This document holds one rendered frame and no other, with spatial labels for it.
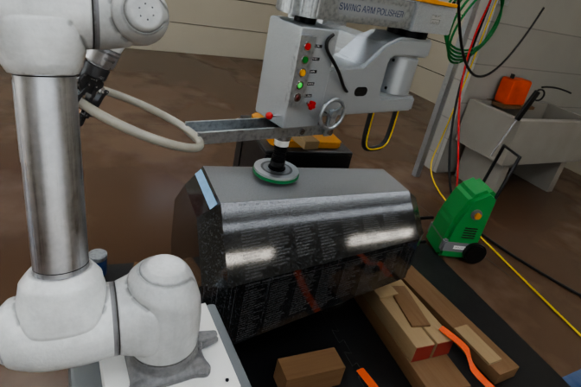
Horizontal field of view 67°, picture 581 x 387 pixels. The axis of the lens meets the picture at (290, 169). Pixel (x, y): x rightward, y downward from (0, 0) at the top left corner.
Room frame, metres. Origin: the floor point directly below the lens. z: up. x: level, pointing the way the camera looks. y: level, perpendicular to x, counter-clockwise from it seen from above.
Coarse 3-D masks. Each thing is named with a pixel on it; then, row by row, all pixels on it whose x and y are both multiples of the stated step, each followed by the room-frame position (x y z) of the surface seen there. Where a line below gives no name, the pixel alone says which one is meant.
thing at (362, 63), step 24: (360, 48) 2.12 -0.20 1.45; (384, 48) 2.08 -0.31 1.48; (408, 48) 2.19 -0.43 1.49; (336, 72) 1.90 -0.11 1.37; (360, 72) 1.99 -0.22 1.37; (384, 72) 2.10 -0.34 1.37; (336, 96) 1.92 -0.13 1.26; (360, 96) 2.02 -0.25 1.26; (384, 96) 2.17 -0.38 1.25; (408, 96) 2.28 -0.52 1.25
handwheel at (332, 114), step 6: (330, 102) 1.81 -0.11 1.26; (342, 102) 1.86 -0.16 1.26; (324, 108) 1.79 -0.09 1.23; (342, 108) 1.87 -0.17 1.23; (330, 114) 1.82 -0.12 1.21; (336, 114) 1.84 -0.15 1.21; (342, 114) 1.88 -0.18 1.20; (318, 120) 1.79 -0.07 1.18; (330, 120) 1.83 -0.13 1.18; (324, 126) 1.81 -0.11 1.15; (330, 126) 1.84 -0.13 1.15; (336, 126) 1.86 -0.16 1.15
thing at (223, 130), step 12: (204, 120) 1.67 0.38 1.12; (216, 120) 1.70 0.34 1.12; (228, 120) 1.74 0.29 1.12; (240, 120) 1.78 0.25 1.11; (252, 120) 1.82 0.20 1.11; (264, 120) 1.86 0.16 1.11; (204, 132) 1.54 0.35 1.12; (216, 132) 1.58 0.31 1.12; (228, 132) 1.61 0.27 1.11; (240, 132) 1.65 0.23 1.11; (252, 132) 1.69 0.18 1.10; (264, 132) 1.73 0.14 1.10; (276, 132) 1.77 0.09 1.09; (288, 132) 1.81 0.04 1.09; (300, 132) 1.85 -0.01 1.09; (312, 132) 1.91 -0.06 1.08
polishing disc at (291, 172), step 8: (264, 160) 1.93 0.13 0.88; (256, 168) 1.82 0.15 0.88; (264, 168) 1.84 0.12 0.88; (288, 168) 1.89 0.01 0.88; (296, 168) 1.91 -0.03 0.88; (264, 176) 1.78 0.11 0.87; (272, 176) 1.78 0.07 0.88; (280, 176) 1.79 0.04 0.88; (288, 176) 1.81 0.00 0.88; (296, 176) 1.83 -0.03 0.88
